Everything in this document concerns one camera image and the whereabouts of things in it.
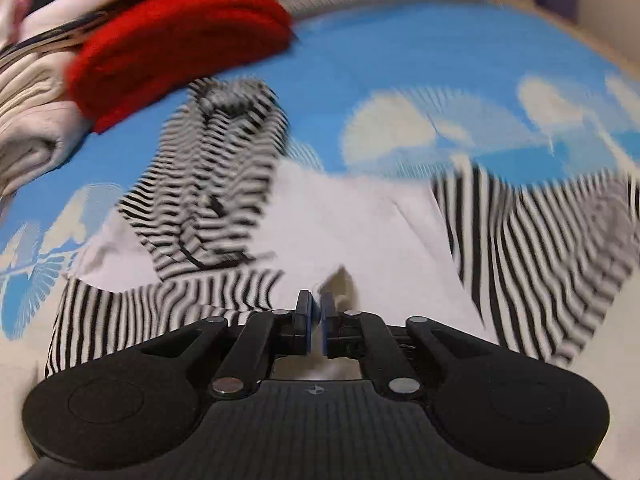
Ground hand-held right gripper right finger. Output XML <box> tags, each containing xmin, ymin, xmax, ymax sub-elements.
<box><xmin>320</xmin><ymin>292</ymin><xmax>502</xmax><ymax>402</ymax></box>

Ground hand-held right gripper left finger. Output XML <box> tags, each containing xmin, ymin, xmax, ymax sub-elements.
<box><xmin>136</xmin><ymin>290</ymin><xmax>317</xmax><ymax>402</ymax></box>

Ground black white striped shirt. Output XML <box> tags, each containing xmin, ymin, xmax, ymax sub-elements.
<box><xmin>45</xmin><ymin>77</ymin><xmax>640</xmax><ymax>380</ymax></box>

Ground blue white printed bed sheet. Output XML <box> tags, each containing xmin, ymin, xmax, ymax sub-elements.
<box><xmin>0</xmin><ymin>0</ymin><xmax>640</xmax><ymax>346</ymax></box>

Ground red folded knit cloth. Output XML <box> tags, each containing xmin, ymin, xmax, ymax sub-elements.
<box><xmin>66</xmin><ymin>0</ymin><xmax>296</xmax><ymax>135</ymax></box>

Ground cream folded cloth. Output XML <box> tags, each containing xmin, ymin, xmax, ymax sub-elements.
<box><xmin>0</xmin><ymin>47</ymin><xmax>98</xmax><ymax>197</ymax></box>

